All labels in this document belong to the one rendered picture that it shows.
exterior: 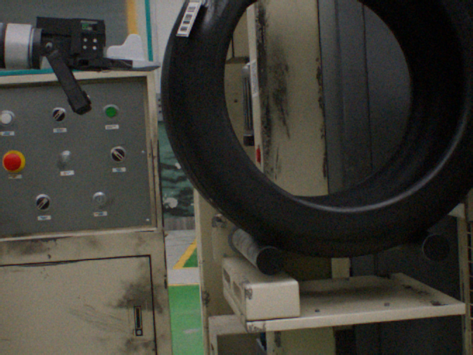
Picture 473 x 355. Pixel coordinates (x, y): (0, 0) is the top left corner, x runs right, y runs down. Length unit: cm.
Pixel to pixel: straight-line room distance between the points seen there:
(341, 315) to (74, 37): 63
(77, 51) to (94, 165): 67
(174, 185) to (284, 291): 938
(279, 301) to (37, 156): 86
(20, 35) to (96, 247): 73
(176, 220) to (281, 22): 906
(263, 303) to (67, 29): 55
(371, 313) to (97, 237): 80
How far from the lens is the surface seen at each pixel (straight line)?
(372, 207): 149
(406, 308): 155
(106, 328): 215
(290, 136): 185
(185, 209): 1086
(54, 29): 155
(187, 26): 146
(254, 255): 151
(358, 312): 153
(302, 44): 187
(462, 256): 198
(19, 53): 154
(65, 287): 213
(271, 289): 149
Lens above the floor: 111
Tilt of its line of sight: 3 degrees down
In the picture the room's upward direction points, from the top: 3 degrees counter-clockwise
